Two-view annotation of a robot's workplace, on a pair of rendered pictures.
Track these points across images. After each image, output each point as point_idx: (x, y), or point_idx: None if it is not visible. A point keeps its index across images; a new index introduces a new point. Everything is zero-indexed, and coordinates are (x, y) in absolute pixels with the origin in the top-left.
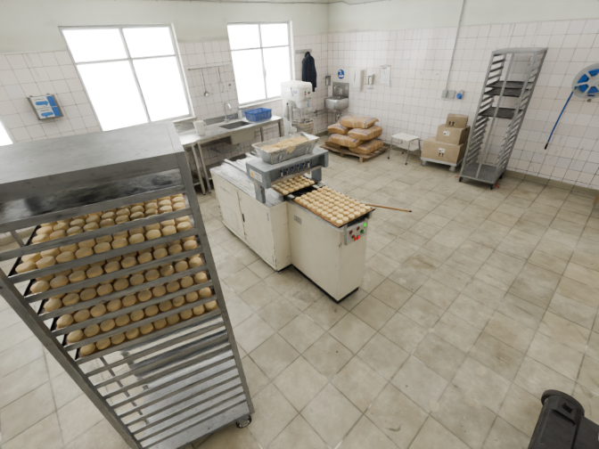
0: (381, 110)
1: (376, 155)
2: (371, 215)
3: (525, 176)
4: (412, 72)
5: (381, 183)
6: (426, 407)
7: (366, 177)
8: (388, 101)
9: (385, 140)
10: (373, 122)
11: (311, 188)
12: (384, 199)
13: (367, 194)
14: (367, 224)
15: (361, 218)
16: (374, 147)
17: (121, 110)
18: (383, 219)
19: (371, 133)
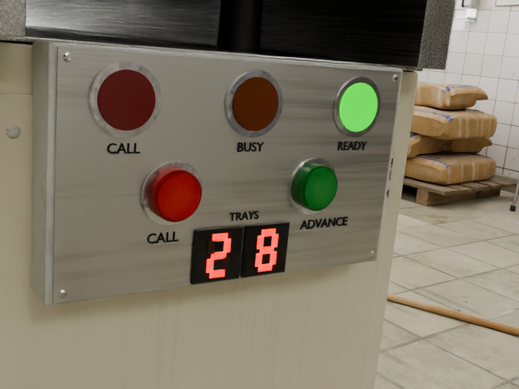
0: (497, 78)
1: (473, 199)
2: (445, 23)
3: None
4: None
5: (490, 259)
6: None
7: (435, 238)
8: (518, 52)
9: (503, 167)
10: (469, 95)
11: (85, 14)
12: (501, 303)
13: (433, 281)
14: (398, 171)
15: (331, 59)
16: (469, 170)
17: None
18: (499, 372)
19: (462, 120)
